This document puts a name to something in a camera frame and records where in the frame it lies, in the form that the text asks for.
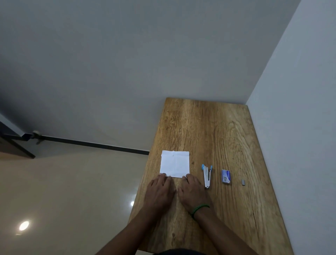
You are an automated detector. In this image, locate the person's left hand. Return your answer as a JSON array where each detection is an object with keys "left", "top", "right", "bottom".
[{"left": 143, "top": 173, "right": 176, "bottom": 214}]

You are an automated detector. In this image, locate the person's right hand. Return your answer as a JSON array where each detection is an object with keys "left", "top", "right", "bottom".
[{"left": 178, "top": 173, "right": 210, "bottom": 214}]

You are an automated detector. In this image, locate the white paper sheet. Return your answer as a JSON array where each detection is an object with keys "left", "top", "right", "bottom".
[{"left": 160, "top": 150, "right": 190, "bottom": 179}]

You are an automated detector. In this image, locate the person's left forearm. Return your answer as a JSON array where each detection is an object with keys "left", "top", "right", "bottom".
[{"left": 95, "top": 205, "right": 161, "bottom": 255}]

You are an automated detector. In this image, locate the person's right forearm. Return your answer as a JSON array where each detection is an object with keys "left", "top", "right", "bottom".
[{"left": 193, "top": 208, "right": 260, "bottom": 255}]

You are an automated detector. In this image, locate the silver stapler with blue tips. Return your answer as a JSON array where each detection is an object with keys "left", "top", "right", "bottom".
[{"left": 201, "top": 164, "right": 213, "bottom": 189}]

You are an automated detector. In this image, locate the person's dark clothing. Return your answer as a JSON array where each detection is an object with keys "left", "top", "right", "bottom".
[{"left": 157, "top": 248, "right": 201, "bottom": 255}]

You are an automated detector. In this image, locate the black baseboard strip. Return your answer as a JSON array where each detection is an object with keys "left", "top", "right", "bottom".
[{"left": 39, "top": 135, "right": 150, "bottom": 156}]

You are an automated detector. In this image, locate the green bead bracelet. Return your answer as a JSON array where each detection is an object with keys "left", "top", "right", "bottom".
[{"left": 191, "top": 204, "right": 211, "bottom": 217}]

